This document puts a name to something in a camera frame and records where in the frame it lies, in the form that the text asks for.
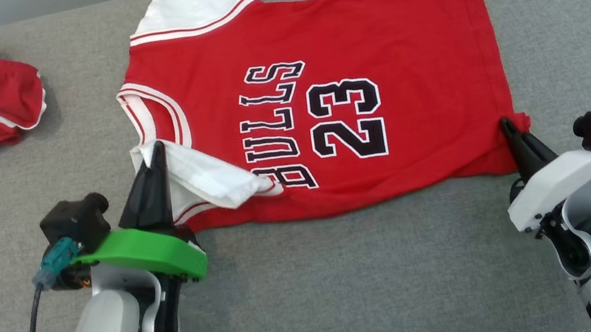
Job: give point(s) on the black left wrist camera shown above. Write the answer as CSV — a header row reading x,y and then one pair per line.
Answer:
x,y
74,220

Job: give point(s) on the red Bulls 23 jersey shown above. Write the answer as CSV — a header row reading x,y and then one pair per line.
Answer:
x,y
403,49

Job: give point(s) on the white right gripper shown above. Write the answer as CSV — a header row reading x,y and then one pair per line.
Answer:
x,y
560,183

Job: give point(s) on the black round left wrist motor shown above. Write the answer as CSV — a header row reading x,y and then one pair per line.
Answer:
x,y
72,279

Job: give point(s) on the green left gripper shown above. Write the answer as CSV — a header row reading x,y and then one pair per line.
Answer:
x,y
146,250

